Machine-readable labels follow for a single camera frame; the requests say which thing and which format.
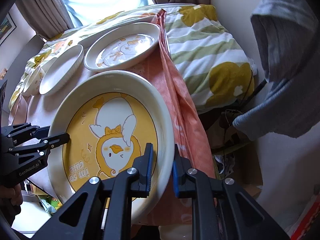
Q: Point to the grey hanging garment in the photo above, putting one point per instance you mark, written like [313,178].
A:
[287,35]

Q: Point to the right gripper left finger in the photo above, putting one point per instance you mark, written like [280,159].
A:
[101,209]

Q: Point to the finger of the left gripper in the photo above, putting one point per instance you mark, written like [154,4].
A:
[39,149]
[25,129]

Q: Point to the plain white deep plate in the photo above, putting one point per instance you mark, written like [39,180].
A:
[61,70]

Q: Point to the large yellow duck plate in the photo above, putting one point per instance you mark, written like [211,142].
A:
[110,119]

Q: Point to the brown curtain left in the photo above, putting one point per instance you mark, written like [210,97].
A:
[48,18]

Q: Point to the white bowl yellow pattern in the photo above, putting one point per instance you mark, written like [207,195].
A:
[31,85]

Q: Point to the framed wall picture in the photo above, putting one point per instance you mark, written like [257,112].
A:
[7,27]

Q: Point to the floral green yellow duvet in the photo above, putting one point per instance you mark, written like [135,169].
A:
[214,67]

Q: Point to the white duck cartoon plate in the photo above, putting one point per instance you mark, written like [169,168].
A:
[122,47]

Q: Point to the person's left hand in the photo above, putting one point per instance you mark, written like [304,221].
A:
[11,200]

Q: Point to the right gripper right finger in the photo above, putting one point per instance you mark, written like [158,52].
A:
[221,209]

